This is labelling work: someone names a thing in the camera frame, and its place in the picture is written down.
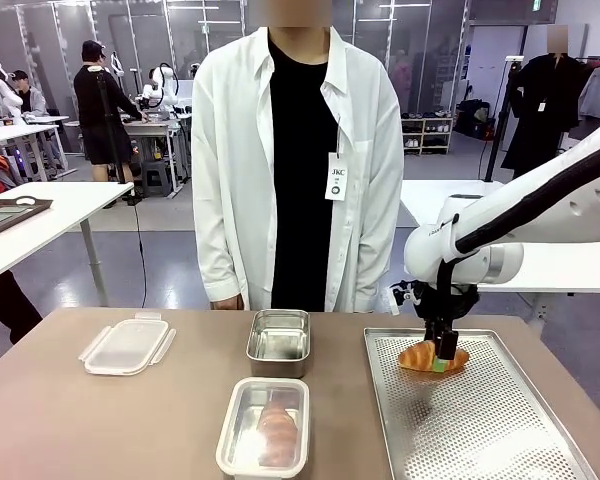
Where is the man in black shorts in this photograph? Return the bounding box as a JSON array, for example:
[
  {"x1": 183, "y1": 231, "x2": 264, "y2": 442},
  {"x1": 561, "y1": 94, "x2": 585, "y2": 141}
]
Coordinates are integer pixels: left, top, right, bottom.
[{"x1": 73, "y1": 39, "x2": 150, "y2": 184}]

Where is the seated person in black cap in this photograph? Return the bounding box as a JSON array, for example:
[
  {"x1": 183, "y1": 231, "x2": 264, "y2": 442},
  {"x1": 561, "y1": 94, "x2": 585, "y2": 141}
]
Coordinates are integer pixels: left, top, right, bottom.
[{"x1": 8, "y1": 69, "x2": 50, "y2": 127}]

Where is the white table with grey leg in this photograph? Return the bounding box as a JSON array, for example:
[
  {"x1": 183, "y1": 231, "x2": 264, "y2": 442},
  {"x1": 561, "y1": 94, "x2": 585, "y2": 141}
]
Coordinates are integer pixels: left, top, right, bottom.
[{"x1": 0, "y1": 180, "x2": 135, "y2": 308}]

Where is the person's right hand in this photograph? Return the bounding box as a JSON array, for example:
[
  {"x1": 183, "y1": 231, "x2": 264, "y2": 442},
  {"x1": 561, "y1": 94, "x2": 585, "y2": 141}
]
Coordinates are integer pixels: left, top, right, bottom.
[{"x1": 209, "y1": 294, "x2": 245, "y2": 312}]

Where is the wooden shoe rack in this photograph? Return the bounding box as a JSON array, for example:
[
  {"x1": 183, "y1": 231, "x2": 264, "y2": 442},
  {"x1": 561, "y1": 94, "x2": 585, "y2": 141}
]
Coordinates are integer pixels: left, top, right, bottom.
[{"x1": 401, "y1": 115, "x2": 455, "y2": 157}]

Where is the steel rectangular container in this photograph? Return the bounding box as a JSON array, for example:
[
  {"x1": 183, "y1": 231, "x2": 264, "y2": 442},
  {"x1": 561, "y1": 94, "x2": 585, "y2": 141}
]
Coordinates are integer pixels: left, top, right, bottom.
[
  {"x1": 245, "y1": 308, "x2": 312, "y2": 380},
  {"x1": 218, "y1": 379, "x2": 309, "y2": 474}
]

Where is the perforated metal baking tray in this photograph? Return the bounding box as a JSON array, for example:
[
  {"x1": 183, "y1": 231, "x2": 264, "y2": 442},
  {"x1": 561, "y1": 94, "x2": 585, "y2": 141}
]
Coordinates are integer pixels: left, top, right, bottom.
[{"x1": 363, "y1": 327, "x2": 600, "y2": 480}]

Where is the person in black coat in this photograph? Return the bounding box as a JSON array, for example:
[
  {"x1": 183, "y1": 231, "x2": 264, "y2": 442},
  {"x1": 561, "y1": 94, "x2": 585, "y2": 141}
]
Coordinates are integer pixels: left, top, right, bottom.
[{"x1": 500, "y1": 24, "x2": 595, "y2": 182}]

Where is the large white table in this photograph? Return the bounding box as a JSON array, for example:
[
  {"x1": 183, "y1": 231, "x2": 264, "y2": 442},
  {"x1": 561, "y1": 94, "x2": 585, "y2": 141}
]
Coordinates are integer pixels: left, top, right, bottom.
[{"x1": 399, "y1": 178, "x2": 600, "y2": 322}]

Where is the black bag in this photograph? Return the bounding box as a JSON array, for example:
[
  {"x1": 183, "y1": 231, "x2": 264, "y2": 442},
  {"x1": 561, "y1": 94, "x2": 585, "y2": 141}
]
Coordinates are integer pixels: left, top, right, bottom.
[{"x1": 455, "y1": 98, "x2": 497, "y2": 142}]

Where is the black camera stand pole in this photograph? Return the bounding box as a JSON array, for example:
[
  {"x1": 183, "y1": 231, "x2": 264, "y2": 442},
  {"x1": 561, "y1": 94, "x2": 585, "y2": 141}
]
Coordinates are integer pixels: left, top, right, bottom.
[{"x1": 483, "y1": 55, "x2": 525, "y2": 184}]

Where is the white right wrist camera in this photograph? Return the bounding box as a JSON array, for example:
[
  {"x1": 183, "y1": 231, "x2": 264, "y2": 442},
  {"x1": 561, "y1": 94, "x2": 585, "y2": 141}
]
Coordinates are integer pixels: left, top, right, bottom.
[{"x1": 387, "y1": 279, "x2": 424, "y2": 308}]

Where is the person in black trousers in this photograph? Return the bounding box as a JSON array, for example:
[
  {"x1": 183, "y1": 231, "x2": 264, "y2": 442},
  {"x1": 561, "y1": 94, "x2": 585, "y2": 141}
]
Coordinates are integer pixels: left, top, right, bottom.
[{"x1": 0, "y1": 269, "x2": 45, "y2": 374}]

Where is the white JKC name tag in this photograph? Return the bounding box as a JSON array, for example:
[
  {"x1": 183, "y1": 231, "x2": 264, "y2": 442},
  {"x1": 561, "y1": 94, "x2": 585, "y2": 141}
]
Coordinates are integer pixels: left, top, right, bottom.
[{"x1": 324, "y1": 152, "x2": 351, "y2": 203}]

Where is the golden croissant bread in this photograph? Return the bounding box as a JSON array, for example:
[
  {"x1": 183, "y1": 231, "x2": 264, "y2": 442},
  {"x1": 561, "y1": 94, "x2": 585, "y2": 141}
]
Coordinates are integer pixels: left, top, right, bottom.
[
  {"x1": 397, "y1": 340, "x2": 471, "y2": 384},
  {"x1": 257, "y1": 389, "x2": 300, "y2": 464}
]

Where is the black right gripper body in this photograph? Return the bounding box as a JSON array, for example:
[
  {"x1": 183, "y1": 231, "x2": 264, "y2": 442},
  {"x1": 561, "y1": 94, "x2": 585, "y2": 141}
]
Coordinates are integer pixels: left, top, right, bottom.
[{"x1": 412, "y1": 279, "x2": 481, "y2": 333}]

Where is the clear plastic container lid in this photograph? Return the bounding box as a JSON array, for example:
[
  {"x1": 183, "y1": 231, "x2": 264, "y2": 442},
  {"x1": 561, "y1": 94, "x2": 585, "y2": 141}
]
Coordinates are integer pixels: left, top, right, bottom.
[
  {"x1": 77, "y1": 311, "x2": 177, "y2": 377},
  {"x1": 215, "y1": 376, "x2": 312, "y2": 477}
]

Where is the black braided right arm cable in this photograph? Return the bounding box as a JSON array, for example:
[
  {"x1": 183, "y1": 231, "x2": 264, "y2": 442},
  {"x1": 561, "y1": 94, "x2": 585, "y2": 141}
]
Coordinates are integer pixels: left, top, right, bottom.
[{"x1": 435, "y1": 128, "x2": 600, "y2": 326}]

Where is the white background work table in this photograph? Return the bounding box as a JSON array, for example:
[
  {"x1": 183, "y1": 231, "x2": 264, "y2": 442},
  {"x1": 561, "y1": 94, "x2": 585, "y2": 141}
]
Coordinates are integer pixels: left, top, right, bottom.
[{"x1": 0, "y1": 115, "x2": 79, "y2": 182}]

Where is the black plastic stool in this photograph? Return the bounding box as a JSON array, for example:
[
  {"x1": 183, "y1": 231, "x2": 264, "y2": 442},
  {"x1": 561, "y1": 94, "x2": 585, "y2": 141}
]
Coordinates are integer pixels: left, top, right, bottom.
[{"x1": 139, "y1": 160, "x2": 175, "y2": 199}]

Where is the grey background work table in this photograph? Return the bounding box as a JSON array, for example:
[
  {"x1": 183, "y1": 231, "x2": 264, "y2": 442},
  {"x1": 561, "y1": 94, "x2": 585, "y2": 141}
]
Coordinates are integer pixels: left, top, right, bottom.
[{"x1": 119, "y1": 117, "x2": 194, "y2": 197}]

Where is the person in white shirt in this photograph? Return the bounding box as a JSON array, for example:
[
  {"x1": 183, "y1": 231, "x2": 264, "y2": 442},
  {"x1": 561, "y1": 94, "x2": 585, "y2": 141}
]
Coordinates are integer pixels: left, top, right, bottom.
[{"x1": 192, "y1": 24, "x2": 405, "y2": 314}]

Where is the black flat tray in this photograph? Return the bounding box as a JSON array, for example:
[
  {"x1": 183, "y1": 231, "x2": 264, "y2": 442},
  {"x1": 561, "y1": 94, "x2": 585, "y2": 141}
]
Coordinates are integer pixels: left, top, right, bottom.
[{"x1": 0, "y1": 195, "x2": 54, "y2": 237}]

